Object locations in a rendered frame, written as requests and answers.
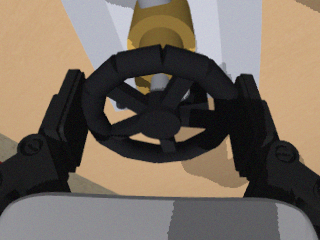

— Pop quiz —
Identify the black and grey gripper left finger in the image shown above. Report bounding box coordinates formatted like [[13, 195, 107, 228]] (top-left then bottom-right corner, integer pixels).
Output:
[[0, 69, 89, 215]]

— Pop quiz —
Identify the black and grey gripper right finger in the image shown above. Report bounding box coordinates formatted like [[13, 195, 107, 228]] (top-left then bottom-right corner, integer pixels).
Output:
[[229, 74, 320, 238]]

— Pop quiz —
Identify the grey metal base plate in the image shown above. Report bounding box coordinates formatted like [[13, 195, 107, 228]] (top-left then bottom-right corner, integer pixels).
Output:
[[61, 0, 262, 91]]

